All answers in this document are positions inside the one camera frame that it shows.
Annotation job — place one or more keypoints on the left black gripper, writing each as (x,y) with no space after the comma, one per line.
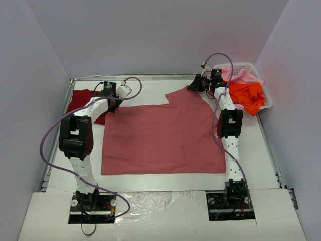
(113,104)

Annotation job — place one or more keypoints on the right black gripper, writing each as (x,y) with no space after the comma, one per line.
(198,83)

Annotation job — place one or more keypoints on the salmon pink t-shirt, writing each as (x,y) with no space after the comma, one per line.
(162,139)

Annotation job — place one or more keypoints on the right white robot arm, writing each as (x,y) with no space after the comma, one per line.
(226,133)

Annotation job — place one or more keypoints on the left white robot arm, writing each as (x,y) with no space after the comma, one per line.
(76,142)

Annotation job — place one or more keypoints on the folded dark red t-shirt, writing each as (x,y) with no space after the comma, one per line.
(79,99)

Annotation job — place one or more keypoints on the light pink t-shirt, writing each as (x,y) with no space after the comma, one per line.
(243,76)

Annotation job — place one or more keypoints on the white plastic basket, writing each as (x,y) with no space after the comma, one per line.
(253,70)

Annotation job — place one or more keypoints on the orange t-shirt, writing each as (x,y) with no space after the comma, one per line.
(250,96)

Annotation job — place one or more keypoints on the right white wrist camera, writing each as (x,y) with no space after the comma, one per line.
(206,73)

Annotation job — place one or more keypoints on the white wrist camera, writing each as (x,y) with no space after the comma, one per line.
(123,91)
(206,73)

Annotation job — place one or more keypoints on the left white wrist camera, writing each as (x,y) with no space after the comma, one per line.
(123,91)

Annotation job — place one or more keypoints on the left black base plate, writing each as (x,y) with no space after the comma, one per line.
(103,213)

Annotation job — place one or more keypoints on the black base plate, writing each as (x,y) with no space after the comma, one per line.
(103,213)
(221,209)

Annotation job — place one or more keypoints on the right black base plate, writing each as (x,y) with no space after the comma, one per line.
(221,209)

